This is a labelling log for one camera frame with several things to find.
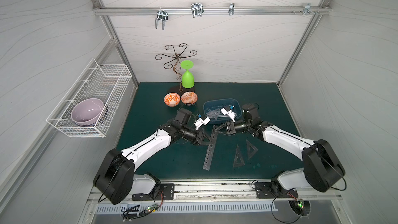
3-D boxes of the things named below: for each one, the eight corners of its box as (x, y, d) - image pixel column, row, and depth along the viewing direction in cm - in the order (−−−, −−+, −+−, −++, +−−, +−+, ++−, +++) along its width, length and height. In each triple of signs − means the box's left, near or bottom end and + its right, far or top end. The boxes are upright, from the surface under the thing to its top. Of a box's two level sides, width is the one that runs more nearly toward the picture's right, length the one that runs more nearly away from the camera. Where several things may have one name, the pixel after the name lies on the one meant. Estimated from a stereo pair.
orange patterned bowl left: (163, 107, 106) (162, 104, 104) (165, 95, 113) (165, 92, 110) (179, 107, 106) (179, 104, 104) (181, 95, 113) (180, 92, 111)
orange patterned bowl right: (179, 99, 112) (178, 96, 108) (189, 92, 116) (189, 88, 113) (189, 108, 107) (189, 104, 104) (199, 100, 111) (199, 96, 108)
